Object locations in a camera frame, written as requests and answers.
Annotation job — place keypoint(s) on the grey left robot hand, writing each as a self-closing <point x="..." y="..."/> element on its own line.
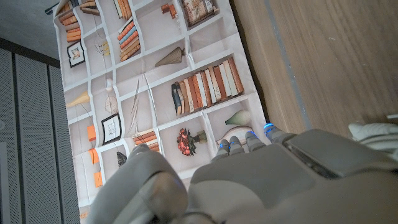
<point x="264" y="186"/>

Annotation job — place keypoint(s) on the printed bookshelf backdrop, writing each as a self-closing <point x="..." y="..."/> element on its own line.
<point x="149" y="62"/>

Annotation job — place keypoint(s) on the black backdrop crossbar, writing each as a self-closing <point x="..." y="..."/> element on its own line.
<point x="49" y="10"/>

